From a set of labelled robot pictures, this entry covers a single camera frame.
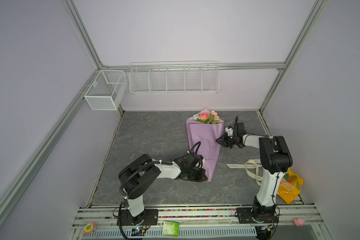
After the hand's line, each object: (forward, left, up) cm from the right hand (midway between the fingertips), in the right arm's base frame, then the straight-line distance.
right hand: (217, 141), depth 102 cm
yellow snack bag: (-31, -33, +5) cm, 46 cm away
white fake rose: (+19, +14, +5) cm, 25 cm away
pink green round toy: (-50, +65, +5) cm, 82 cm away
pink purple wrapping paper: (+3, +5, +3) cm, 7 cm away
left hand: (-27, +9, 0) cm, 29 cm away
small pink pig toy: (-47, -33, 0) cm, 57 cm away
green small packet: (-50, +28, +2) cm, 57 cm away
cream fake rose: (+18, -2, +4) cm, 19 cm away
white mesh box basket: (+26, +76, +24) cm, 84 cm away
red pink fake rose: (+18, +8, +7) cm, 21 cm away
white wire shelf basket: (+30, +29, +30) cm, 51 cm away
